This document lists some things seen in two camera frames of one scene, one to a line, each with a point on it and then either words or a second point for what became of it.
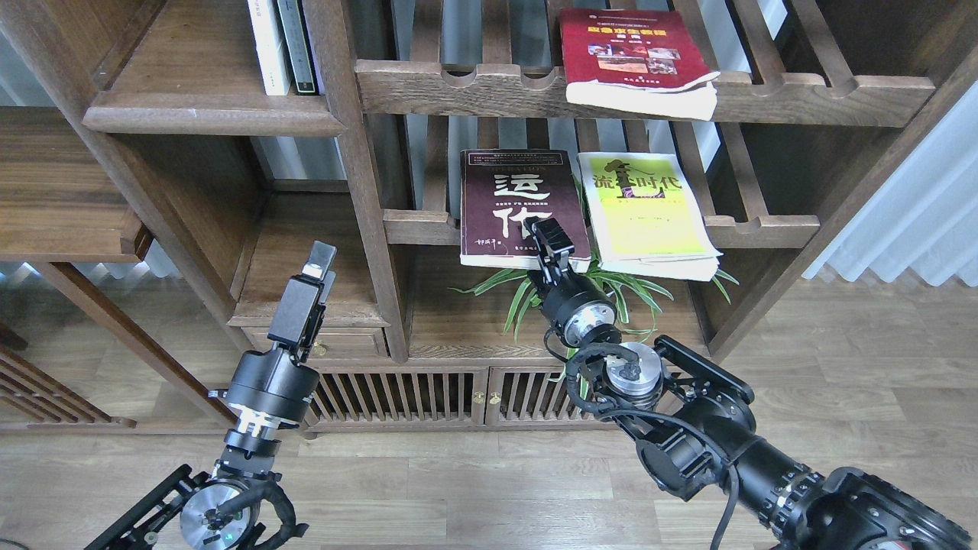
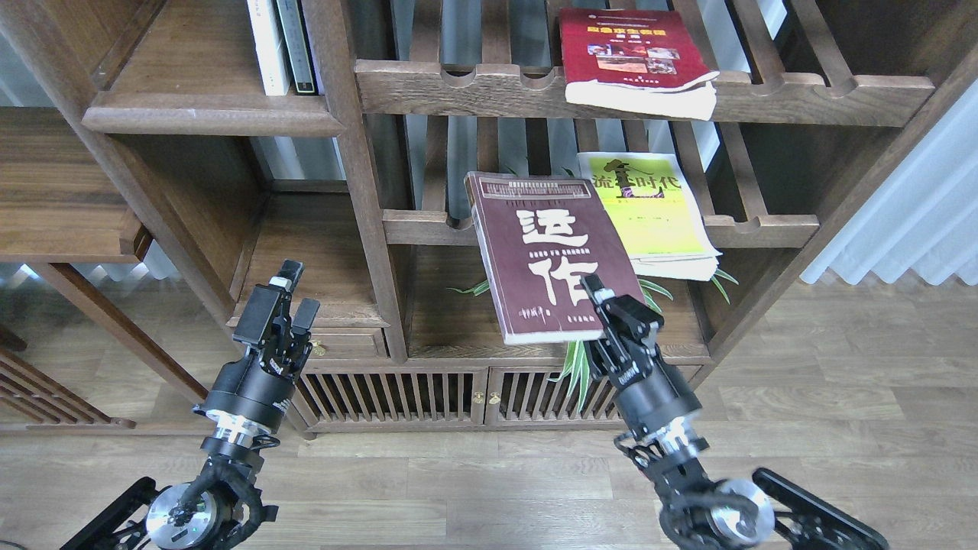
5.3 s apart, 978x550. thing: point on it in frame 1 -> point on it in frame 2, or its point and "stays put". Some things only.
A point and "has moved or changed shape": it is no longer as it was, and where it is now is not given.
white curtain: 924,216 stays put
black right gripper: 579,312 -> 658,399
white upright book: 269,43 stays put
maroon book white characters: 502,189 has moved or changed shape
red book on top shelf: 636,60 stays put
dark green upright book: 298,46 stays put
